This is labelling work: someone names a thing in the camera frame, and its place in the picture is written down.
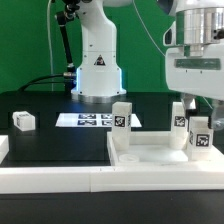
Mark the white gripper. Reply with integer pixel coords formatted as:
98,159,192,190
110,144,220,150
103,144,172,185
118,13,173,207
163,23,224,131

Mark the white square tabletop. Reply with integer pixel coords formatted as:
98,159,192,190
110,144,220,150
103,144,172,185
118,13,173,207
106,131,224,168

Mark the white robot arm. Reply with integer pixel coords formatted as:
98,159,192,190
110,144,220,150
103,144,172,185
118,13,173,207
63,0,224,130

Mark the white sheet with AprilTags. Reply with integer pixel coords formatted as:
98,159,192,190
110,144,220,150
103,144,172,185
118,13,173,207
55,112,143,129

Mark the white U-shaped fence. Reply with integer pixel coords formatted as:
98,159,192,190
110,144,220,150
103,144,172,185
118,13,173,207
0,133,224,195

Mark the black cable bundle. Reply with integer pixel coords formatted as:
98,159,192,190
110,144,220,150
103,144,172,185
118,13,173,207
18,73,77,93

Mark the white thin cable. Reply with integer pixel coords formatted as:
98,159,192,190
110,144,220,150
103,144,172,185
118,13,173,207
46,0,56,92

